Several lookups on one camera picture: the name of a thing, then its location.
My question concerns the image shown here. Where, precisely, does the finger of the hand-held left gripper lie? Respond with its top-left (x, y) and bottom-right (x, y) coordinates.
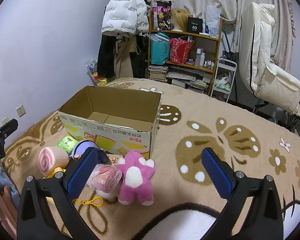
top-left (0, 118), bottom-right (19, 141)

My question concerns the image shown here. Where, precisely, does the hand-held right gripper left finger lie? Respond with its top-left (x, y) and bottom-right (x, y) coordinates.
top-left (16, 147), bottom-right (100, 240)

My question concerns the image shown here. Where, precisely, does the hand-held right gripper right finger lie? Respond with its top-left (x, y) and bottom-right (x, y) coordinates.
top-left (201, 147), bottom-right (284, 240)

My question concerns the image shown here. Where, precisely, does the yellow plush toy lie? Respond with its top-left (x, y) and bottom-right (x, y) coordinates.
top-left (42, 167), bottom-right (67, 180)

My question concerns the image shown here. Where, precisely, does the purple-haired plush doll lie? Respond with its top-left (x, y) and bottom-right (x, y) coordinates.
top-left (69, 140), bottom-right (109, 164)

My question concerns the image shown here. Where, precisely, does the green yellow snack packet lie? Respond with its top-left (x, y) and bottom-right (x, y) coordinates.
top-left (55, 135), bottom-right (80, 155)

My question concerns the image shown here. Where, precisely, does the pink swirl plush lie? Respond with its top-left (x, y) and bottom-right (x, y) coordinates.
top-left (38, 145), bottom-right (70, 176)

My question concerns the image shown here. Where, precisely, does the pink plush toy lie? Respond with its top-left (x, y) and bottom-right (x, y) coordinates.
top-left (116, 150), bottom-right (156, 207)

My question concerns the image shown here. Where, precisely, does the printed cardboard box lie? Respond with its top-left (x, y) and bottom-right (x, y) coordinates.
top-left (58, 85), bottom-right (162, 161)

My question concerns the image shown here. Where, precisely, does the pale green bag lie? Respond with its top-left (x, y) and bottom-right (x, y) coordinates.
top-left (214, 77), bottom-right (231, 90)

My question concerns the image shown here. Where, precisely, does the pile of papers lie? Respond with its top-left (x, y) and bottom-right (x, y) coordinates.
top-left (166, 69), bottom-right (208, 93)

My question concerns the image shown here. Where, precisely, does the plastic bag of toys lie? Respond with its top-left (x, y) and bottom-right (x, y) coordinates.
top-left (85, 57), bottom-right (108, 87)

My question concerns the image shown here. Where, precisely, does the white cart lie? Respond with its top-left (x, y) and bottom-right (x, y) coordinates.
top-left (210, 58), bottom-right (238, 103)

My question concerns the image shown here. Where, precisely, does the wooden shelf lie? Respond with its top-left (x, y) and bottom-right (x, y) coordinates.
top-left (147, 10), bottom-right (223, 97)

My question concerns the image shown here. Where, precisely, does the stack of books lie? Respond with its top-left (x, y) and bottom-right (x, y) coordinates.
top-left (148, 65), bottom-right (169, 82)

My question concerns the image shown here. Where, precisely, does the black hanging coat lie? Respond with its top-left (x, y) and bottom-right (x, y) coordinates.
top-left (97, 34), bottom-right (116, 79)

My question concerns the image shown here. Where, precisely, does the cream coat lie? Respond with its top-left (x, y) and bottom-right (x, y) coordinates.
top-left (240, 2), bottom-right (300, 121)

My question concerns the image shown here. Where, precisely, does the red patterned bag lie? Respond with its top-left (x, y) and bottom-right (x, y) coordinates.
top-left (169, 38), bottom-right (194, 64)

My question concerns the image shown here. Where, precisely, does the dark hanging garment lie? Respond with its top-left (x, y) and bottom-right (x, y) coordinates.
top-left (134, 31), bottom-right (149, 78)

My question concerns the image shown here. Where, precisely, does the teal bag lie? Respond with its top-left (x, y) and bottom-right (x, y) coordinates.
top-left (150, 32), bottom-right (171, 65)

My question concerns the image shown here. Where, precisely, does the black box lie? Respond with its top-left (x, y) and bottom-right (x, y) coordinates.
top-left (187, 17), bottom-right (203, 33)

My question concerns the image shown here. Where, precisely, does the clear plastic bag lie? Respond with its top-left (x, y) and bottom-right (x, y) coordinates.
top-left (204, 5), bottom-right (222, 39)

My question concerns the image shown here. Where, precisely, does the white puffer jacket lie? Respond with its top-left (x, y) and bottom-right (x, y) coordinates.
top-left (101, 0), bottom-right (149, 39)

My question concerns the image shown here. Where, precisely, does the blond wig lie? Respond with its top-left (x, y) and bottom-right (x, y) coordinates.
top-left (171, 8), bottom-right (190, 32)

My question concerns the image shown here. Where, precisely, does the black and pink printed bag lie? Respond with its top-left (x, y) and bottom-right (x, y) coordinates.
top-left (152, 0), bottom-right (173, 30)

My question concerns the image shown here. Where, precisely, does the yellow clip keychain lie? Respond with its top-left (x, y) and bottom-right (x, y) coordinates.
top-left (72, 196), bottom-right (104, 207)

